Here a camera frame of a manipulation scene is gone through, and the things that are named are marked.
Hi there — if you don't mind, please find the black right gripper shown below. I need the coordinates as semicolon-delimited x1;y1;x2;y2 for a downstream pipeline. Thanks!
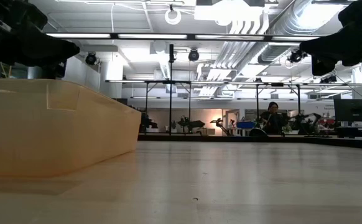
299;0;362;77

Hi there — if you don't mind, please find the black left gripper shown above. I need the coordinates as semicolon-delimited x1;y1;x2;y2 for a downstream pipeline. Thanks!
0;0;80;78

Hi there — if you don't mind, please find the translucent orange plastic basket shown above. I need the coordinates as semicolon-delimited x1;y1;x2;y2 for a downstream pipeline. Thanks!
0;77;142;178

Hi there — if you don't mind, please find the black computer monitor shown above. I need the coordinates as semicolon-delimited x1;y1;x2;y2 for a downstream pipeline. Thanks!
333;98;362;127

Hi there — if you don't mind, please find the person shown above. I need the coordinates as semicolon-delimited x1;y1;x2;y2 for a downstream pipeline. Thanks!
259;101;289;135

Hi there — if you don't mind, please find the black tripod stand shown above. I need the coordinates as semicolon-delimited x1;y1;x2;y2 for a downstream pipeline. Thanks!
167;43;175;135

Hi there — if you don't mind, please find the black overhead crossbar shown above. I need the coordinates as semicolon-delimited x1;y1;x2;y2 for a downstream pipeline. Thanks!
44;32;322;43

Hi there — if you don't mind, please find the silver ventilation duct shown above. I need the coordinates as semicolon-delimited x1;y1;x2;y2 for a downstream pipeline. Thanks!
257;0;343;65

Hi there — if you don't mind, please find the white coiled cable ring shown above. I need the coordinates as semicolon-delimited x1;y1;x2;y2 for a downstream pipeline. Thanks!
164;7;182;26

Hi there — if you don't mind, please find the black aluminium table frame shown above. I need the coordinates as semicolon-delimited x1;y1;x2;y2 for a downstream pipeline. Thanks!
137;133;362;151

